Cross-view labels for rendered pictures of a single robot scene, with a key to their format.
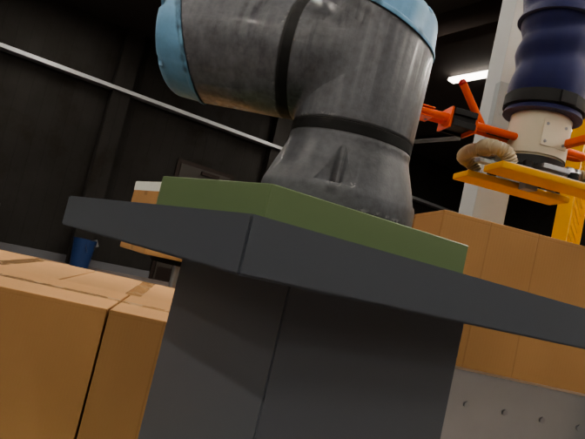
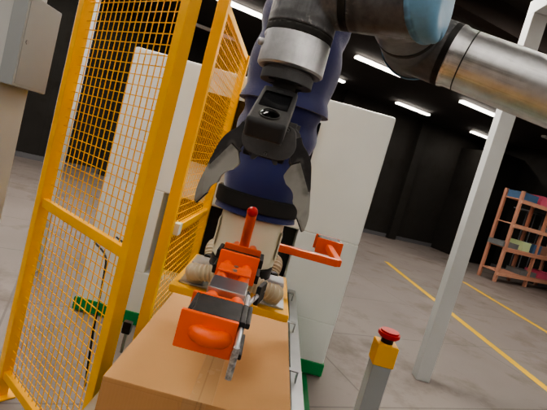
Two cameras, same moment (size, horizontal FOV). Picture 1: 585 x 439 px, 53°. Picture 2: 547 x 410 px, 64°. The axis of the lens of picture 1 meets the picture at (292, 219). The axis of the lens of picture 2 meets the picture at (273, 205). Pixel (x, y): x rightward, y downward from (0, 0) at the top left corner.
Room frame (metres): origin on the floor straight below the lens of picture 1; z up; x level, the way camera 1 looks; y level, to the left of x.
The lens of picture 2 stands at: (1.44, 0.51, 1.46)
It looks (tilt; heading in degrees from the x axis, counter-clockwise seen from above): 6 degrees down; 278
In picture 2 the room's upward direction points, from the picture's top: 15 degrees clockwise
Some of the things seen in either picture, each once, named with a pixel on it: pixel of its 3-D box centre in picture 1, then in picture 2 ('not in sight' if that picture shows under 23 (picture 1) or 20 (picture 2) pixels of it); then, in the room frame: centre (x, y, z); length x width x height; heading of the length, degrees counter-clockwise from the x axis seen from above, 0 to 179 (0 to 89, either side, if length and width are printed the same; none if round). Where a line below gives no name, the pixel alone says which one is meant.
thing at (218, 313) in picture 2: not in sight; (210, 322); (1.57, -0.05, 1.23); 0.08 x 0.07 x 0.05; 99
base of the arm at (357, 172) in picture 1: (342, 173); not in sight; (0.70, -0.05, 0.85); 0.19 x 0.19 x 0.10
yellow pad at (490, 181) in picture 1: (511, 183); (203, 268); (1.75, -0.63, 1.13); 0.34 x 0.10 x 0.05; 99
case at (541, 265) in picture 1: (497, 307); (200, 408); (1.66, -0.62, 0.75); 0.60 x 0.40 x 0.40; 99
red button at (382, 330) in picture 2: not in sight; (388, 336); (1.18, -0.91, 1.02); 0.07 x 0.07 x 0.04
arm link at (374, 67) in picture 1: (361, 65); not in sight; (0.70, -0.04, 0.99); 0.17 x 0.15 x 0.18; 77
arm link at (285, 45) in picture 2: not in sight; (290, 58); (1.56, -0.09, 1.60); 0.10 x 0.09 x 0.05; 8
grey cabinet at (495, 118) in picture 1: (511, 118); (32, 45); (2.60, -0.88, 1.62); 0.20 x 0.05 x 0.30; 98
